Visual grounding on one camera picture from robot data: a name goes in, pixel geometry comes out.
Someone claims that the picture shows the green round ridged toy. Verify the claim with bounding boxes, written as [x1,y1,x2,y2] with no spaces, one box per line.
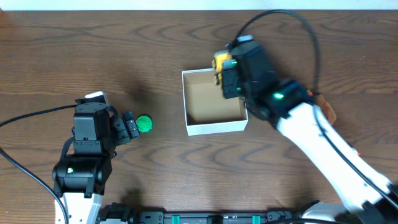
[136,115,153,133]

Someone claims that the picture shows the brown plush toy with carrot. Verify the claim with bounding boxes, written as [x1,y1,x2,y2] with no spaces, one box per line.
[307,90,336,125]

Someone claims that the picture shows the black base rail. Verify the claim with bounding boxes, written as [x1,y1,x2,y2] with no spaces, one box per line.
[95,201,317,224]

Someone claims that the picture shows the yellow grey toy truck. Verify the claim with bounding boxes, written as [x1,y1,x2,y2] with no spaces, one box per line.
[211,50,233,87]

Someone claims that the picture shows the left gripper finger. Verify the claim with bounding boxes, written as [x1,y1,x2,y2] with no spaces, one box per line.
[123,110,140,139]
[113,118,131,146]

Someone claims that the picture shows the white cardboard box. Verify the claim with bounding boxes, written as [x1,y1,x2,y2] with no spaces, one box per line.
[182,68,249,136]

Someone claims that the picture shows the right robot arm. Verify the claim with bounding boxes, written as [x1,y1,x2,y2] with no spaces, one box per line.
[212,40,397,223]

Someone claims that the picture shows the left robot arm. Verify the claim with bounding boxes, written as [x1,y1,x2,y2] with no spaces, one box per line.
[52,99,139,223]

